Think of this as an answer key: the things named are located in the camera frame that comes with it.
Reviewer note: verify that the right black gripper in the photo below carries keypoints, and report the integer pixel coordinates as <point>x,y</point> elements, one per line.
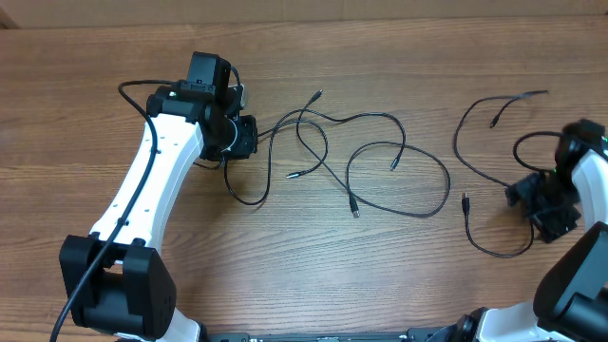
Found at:
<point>553,226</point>

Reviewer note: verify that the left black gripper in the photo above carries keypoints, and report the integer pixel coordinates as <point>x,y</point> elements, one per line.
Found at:
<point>248,142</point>

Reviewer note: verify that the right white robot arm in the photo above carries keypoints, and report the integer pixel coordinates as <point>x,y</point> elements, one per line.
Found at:
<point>570,304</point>

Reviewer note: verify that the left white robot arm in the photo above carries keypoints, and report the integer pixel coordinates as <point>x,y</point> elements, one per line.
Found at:
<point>115,279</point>

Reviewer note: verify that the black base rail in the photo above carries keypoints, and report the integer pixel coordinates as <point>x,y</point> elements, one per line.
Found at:
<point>411,335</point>

